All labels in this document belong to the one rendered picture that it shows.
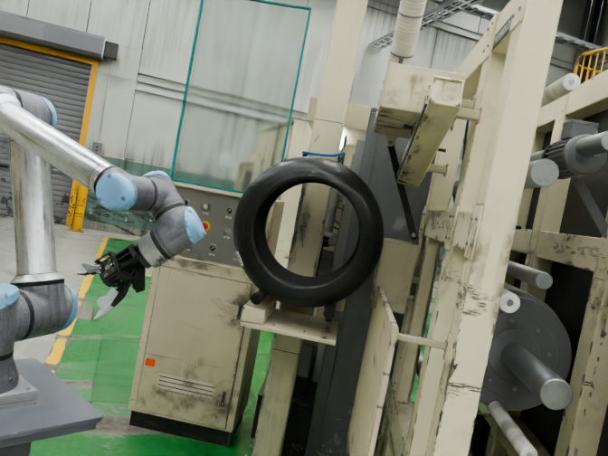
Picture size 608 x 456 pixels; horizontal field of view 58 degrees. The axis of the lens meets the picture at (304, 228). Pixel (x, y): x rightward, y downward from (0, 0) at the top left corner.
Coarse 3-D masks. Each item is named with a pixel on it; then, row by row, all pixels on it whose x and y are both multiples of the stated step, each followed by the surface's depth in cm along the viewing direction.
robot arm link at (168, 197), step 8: (152, 176) 145; (160, 176) 146; (168, 176) 148; (160, 184) 142; (168, 184) 146; (160, 192) 141; (168, 192) 144; (176, 192) 147; (160, 200) 141; (168, 200) 143; (176, 200) 144; (152, 208) 141; (160, 208) 143; (168, 208) 142
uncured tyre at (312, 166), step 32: (288, 160) 206; (320, 160) 204; (256, 192) 204; (352, 192) 200; (256, 224) 231; (256, 256) 204; (352, 256) 229; (288, 288) 204; (320, 288) 202; (352, 288) 204
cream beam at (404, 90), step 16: (400, 64) 174; (384, 80) 192; (400, 80) 174; (416, 80) 173; (464, 80) 172; (384, 96) 174; (400, 96) 174; (416, 96) 174; (384, 112) 184; (400, 112) 179; (416, 112) 174; (384, 128) 219; (400, 128) 212
